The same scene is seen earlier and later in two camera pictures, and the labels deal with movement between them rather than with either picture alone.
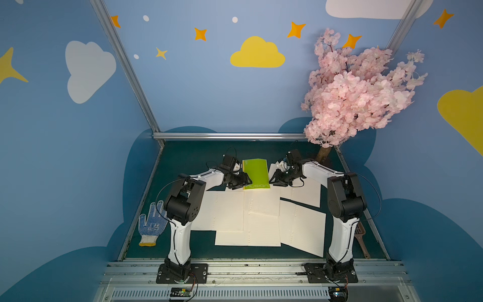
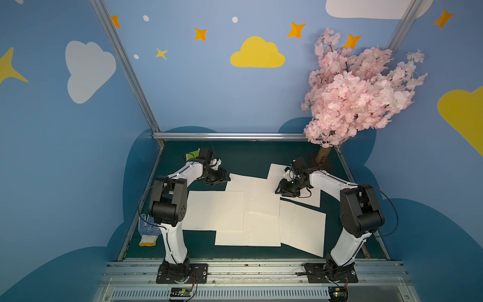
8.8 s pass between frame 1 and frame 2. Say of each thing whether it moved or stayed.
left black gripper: moved
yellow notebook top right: stayed
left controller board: stayed
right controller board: stayed
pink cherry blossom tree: stayed
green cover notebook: moved
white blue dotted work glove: stayed
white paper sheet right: stayed
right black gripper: moved
